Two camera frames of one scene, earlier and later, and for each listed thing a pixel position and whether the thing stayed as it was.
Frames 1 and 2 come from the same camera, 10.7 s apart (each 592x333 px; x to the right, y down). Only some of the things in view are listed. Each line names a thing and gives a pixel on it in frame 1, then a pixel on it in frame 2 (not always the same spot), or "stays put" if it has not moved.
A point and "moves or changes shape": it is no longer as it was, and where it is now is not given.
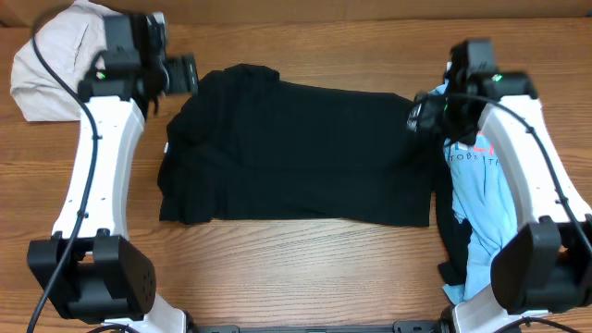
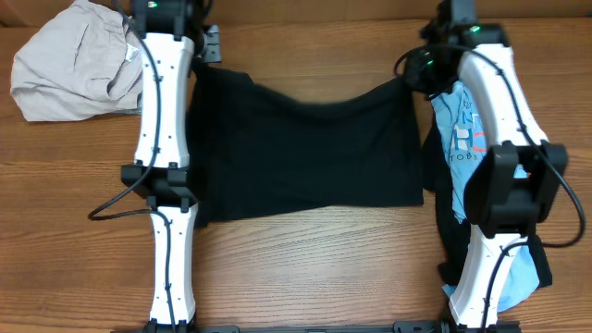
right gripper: (425, 117) -> (415, 80)
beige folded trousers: (67, 41) stays put
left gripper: (186, 75) -> (211, 43)
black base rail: (441, 326) stays put
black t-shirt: (240, 144) moves or changes shape
